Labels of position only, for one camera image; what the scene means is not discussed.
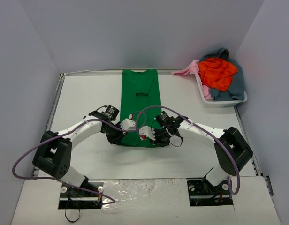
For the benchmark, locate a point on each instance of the aluminium table edge rail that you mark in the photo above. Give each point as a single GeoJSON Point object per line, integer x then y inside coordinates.
{"type": "Point", "coordinates": [111, 72]}

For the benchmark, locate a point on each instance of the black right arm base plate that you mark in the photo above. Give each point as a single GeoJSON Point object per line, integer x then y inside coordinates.
{"type": "Point", "coordinates": [202, 194]}

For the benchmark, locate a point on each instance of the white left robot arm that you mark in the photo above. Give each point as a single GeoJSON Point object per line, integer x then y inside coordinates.
{"type": "Point", "coordinates": [54, 156]}

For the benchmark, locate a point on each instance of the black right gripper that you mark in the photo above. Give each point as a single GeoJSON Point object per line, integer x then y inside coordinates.
{"type": "Point", "coordinates": [158, 139]}

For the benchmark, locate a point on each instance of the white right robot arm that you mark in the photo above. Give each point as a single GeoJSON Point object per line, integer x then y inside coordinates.
{"type": "Point", "coordinates": [231, 148]}

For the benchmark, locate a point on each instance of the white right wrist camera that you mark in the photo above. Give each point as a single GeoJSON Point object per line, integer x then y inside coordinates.
{"type": "Point", "coordinates": [147, 132]}

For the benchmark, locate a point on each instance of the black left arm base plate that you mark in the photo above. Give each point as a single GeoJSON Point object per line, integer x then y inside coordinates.
{"type": "Point", "coordinates": [75, 199]}

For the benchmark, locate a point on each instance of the right side table rail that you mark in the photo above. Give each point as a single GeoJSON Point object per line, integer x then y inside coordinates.
{"type": "Point", "coordinates": [253, 138]}

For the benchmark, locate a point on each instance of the orange t shirt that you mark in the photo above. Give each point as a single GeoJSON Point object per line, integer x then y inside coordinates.
{"type": "Point", "coordinates": [216, 73]}

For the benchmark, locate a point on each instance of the grey blue t shirt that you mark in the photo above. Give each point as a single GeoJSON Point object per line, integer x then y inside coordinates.
{"type": "Point", "coordinates": [236, 90]}

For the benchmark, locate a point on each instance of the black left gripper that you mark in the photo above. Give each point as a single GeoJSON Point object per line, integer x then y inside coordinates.
{"type": "Point", "coordinates": [117, 138]}

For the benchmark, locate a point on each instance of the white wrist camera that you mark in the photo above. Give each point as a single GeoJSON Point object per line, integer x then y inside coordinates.
{"type": "Point", "coordinates": [147, 132]}
{"type": "Point", "coordinates": [128, 124]}

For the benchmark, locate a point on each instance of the pink t shirt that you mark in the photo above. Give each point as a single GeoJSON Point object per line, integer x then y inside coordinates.
{"type": "Point", "coordinates": [193, 69]}

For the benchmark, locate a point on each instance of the green t shirt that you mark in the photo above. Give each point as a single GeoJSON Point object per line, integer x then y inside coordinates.
{"type": "Point", "coordinates": [139, 90]}

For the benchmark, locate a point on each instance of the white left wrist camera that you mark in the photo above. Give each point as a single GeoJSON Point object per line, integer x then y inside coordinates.
{"type": "Point", "coordinates": [128, 124]}

